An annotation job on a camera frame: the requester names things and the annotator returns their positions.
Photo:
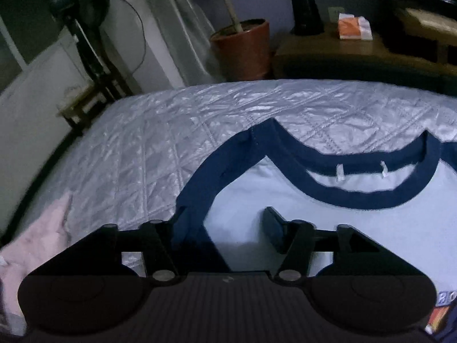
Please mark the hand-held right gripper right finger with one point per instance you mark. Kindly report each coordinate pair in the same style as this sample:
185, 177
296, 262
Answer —
275, 228

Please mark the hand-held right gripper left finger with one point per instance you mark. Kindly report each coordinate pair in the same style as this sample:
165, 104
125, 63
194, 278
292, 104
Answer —
157, 243

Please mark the light blue navy-trimmed t-shirt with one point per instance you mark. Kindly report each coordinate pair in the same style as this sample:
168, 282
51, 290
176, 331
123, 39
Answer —
321, 228

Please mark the pink garment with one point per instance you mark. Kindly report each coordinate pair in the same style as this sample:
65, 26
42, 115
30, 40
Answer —
35, 243

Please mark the silver quilted bedspread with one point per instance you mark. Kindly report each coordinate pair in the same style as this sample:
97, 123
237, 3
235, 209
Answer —
160, 132

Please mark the potted tree in brown pot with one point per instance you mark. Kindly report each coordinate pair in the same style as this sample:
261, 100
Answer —
242, 50

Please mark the low wooden cabinet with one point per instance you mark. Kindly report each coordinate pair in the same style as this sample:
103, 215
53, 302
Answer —
339, 53

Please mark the orange tissue pack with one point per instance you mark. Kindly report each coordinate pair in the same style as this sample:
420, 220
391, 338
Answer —
351, 28

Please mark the sheer white curtain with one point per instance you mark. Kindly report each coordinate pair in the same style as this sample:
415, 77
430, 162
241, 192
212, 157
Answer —
178, 25

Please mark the black speaker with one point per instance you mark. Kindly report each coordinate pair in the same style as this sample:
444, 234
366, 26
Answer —
303, 10

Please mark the black standing fan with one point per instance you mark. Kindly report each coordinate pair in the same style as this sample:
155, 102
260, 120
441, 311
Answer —
89, 3

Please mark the wooden television bench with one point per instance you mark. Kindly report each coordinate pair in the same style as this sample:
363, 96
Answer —
428, 21

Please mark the white wall socket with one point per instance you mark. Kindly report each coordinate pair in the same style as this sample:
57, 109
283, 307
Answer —
335, 13

